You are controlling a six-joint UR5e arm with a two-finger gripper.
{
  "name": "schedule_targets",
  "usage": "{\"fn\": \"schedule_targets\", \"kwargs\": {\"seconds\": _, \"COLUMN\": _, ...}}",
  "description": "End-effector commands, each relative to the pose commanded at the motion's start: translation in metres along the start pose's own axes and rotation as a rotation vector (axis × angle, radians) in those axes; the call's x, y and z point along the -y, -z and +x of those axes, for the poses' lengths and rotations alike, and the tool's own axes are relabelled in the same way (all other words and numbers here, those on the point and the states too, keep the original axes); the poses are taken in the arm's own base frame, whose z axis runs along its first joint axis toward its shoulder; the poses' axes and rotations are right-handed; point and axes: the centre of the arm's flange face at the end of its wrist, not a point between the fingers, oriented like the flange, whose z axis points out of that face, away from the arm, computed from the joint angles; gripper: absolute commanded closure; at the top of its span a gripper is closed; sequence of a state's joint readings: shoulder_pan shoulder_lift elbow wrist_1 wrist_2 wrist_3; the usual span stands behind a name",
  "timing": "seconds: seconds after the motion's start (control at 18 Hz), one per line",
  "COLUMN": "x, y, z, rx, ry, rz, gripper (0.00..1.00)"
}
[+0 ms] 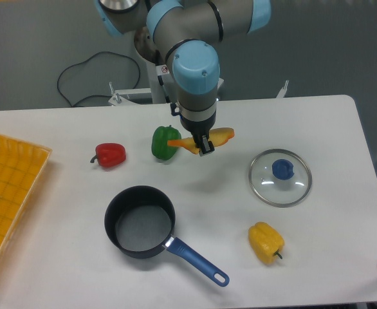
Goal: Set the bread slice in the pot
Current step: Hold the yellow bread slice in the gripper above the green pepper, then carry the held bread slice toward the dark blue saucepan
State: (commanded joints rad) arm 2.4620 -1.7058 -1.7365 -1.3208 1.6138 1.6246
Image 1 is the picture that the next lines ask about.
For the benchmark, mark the yellow bell pepper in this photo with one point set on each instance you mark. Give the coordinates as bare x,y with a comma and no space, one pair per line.
266,242

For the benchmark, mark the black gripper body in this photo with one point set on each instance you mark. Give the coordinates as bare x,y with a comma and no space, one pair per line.
198,123

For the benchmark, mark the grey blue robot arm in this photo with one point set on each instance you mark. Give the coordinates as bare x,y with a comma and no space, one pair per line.
184,38

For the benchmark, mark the yellow plastic basket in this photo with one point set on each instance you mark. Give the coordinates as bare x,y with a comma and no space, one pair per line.
21,164

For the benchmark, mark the red bell pepper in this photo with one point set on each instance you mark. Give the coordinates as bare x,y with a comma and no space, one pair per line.
109,155

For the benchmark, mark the black pot blue handle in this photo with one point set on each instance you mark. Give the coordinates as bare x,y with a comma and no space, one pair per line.
140,222

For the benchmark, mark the glass lid blue knob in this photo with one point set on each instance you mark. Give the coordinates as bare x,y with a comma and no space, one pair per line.
280,178

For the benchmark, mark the green bell pepper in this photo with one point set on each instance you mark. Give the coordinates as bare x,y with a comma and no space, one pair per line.
159,145

